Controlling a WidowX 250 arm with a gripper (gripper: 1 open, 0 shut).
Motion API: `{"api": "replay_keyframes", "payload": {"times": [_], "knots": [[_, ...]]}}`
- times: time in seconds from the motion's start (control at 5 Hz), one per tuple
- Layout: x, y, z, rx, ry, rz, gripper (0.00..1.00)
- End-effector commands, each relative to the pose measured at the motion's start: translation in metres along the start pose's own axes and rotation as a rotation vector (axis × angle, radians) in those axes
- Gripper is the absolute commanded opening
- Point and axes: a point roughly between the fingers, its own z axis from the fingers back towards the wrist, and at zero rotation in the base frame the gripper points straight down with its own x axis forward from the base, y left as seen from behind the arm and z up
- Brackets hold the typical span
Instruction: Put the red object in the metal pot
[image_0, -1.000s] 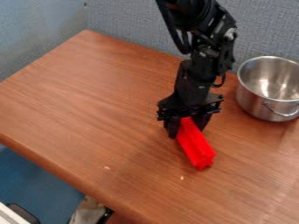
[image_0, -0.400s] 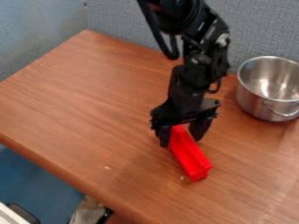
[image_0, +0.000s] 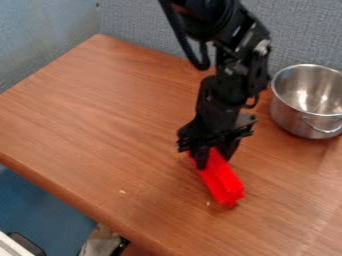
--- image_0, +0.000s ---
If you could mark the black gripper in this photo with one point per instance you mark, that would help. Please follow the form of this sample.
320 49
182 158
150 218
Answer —
218 127

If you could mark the metal pot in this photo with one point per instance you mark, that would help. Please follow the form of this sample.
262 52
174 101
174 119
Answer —
306 103

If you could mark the crumpled beige cloth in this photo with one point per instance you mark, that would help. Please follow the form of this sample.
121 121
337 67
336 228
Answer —
101 243

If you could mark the white object at corner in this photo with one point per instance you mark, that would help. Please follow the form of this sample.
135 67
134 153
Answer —
11 248

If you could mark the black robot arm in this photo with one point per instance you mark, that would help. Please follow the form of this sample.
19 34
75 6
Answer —
224 23

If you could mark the red plastic block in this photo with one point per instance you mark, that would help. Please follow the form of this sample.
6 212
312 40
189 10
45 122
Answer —
221 180

